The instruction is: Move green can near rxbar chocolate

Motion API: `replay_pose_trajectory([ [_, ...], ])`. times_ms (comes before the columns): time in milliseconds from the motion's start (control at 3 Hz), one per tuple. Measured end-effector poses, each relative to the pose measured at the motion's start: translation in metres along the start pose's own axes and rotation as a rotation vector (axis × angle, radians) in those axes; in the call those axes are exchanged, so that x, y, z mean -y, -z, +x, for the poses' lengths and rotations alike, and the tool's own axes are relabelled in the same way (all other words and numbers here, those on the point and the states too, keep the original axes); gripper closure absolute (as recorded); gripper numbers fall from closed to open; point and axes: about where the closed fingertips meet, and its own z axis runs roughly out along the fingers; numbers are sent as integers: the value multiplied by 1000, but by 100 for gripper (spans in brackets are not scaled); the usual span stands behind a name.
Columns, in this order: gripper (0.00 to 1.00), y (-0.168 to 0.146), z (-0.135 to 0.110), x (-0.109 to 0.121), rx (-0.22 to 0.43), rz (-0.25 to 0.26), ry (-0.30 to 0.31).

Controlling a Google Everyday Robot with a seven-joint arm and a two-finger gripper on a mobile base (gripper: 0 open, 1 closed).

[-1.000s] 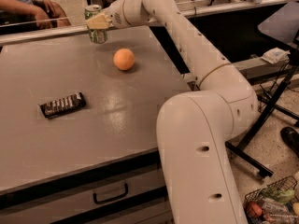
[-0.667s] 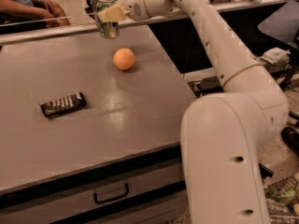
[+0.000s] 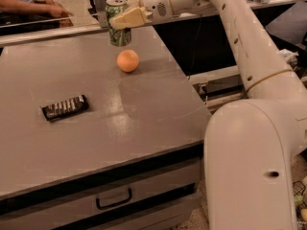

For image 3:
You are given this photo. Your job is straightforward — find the wire basket with groceries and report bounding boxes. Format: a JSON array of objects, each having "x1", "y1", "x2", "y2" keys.
[{"x1": 293, "y1": 180, "x2": 307, "y2": 230}]

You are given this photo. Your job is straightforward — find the green soda can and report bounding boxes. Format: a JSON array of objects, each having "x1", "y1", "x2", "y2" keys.
[{"x1": 106, "y1": 0, "x2": 131, "y2": 47}]

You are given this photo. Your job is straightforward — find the seated person in blue shirt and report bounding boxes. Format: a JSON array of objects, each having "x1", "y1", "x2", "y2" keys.
[{"x1": 0, "y1": 0, "x2": 72, "y2": 33}]

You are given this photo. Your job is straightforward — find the black drawer handle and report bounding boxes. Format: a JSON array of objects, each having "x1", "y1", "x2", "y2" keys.
[{"x1": 95, "y1": 188, "x2": 132, "y2": 210}]

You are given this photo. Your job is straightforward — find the black rxbar chocolate bar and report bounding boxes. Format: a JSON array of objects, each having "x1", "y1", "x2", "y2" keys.
[{"x1": 41, "y1": 95, "x2": 89, "y2": 122}]

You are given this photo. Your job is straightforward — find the grey cabinet drawer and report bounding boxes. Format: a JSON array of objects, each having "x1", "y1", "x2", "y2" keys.
[{"x1": 0, "y1": 158, "x2": 201, "y2": 230}]

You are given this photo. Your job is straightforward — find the metal railing frame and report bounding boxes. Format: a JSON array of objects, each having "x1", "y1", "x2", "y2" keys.
[{"x1": 1, "y1": 0, "x2": 306, "y2": 46}]

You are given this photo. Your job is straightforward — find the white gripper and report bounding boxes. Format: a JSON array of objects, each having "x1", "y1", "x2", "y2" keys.
[{"x1": 109, "y1": 0, "x2": 172, "y2": 30}]

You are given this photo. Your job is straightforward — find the orange fruit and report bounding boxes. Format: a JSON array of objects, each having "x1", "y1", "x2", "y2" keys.
[{"x1": 117, "y1": 50, "x2": 139, "y2": 73}]

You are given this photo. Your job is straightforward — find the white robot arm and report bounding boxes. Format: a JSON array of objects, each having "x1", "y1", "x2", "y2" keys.
[{"x1": 110, "y1": 0, "x2": 307, "y2": 230}]

